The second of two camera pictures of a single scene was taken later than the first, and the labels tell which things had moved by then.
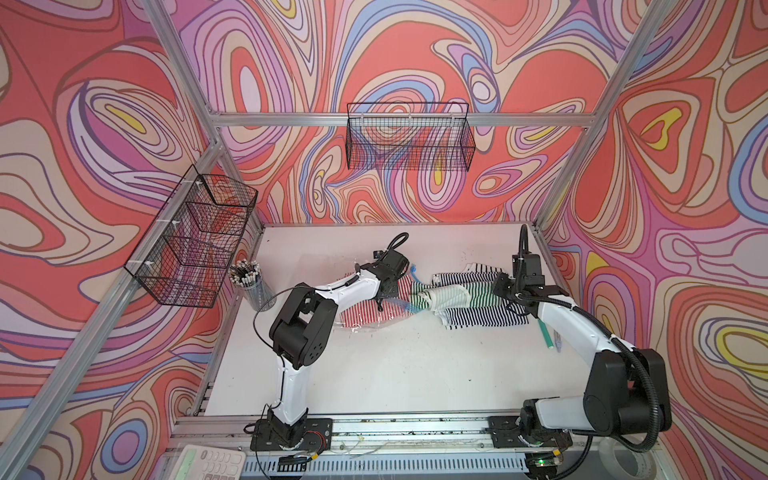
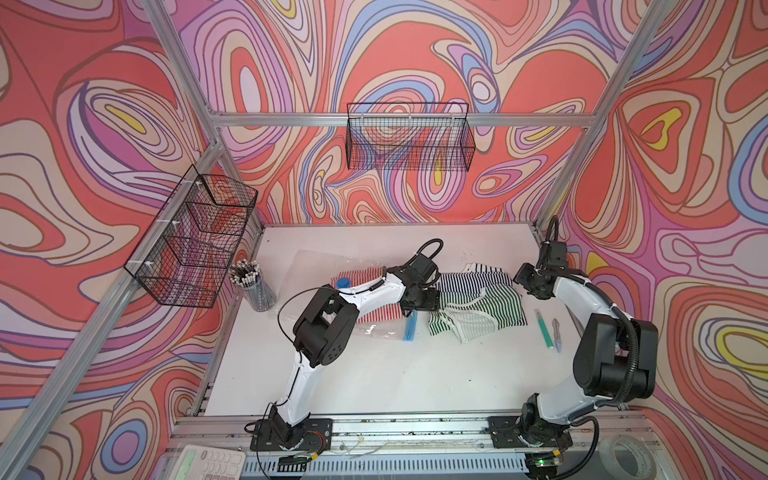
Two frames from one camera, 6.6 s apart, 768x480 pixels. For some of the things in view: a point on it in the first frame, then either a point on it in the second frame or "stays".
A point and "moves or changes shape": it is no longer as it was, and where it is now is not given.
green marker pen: (546, 334) stays
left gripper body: (393, 290) → (427, 300)
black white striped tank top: (482, 268) stays
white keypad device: (203, 462) stays
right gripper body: (509, 287) → (529, 277)
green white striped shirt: (441, 298) moves or changes shape
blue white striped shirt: (508, 314) moves or changes shape
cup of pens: (247, 274) stays
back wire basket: (409, 136) stays
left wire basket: (188, 248) stays
